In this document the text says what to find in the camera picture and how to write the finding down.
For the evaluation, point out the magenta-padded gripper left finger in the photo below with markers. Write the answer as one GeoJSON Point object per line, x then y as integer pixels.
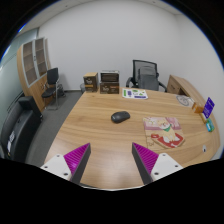
{"type": "Point", "coordinates": [76, 158]}

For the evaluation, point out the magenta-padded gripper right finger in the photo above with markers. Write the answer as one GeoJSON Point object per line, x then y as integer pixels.
{"type": "Point", "coordinates": [146, 158]}

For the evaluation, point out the black computer mouse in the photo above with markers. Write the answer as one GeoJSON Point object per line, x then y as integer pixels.
{"type": "Point", "coordinates": [120, 117]}

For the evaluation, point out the cartoon dog print mouse pad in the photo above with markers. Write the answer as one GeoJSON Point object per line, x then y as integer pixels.
{"type": "Point", "coordinates": [163, 131]}

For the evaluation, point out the white round desk grommet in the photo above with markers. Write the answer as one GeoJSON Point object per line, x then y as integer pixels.
{"type": "Point", "coordinates": [204, 148]}

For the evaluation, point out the white sticker sheet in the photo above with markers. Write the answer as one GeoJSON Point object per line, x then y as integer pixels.
{"type": "Point", "coordinates": [134, 93]}

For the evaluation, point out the round grey disc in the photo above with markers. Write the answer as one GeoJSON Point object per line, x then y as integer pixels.
{"type": "Point", "coordinates": [184, 100]}

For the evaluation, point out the small yellow box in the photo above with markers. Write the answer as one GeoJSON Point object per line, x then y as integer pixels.
{"type": "Point", "coordinates": [203, 117]}

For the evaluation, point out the teal green packet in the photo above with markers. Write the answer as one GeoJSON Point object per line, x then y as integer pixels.
{"type": "Point", "coordinates": [209, 125]}

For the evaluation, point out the orange box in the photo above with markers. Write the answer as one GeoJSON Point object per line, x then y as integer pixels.
{"type": "Point", "coordinates": [197, 108]}

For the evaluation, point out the large brown coffee box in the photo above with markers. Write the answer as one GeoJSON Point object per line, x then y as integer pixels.
{"type": "Point", "coordinates": [109, 88]}

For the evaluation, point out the small brown coffee box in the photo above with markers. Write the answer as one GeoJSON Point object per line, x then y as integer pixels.
{"type": "Point", "coordinates": [90, 82]}

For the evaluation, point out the grey backpack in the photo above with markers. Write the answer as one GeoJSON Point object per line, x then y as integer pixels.
{"type": "Point", "coordinates": [148, 79]}

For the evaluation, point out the purple card box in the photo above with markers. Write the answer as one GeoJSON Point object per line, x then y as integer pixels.
{"type": "Point", "coordinates": [208, 107]}

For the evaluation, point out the wooden side desk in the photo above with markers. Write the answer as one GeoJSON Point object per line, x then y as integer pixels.
{"type": "Point", "coordinates": [181, 85]}

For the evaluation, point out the black visitor chair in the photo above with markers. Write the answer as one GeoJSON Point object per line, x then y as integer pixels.
{"type": "Point", "coordinates": [52, 77]}

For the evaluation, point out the dark open coffee box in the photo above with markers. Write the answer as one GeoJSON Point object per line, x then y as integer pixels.
{"type": "Point", "coordinates": [109, 76]}

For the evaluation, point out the black mesh office chair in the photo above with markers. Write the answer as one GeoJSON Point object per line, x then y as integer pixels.
{"type": "Point", "coordinates": [143, 63]}

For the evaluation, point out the wooden shelf cabinet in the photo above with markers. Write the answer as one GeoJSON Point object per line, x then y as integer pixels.
{"type": "Point", "coordinates": [33, 70]}

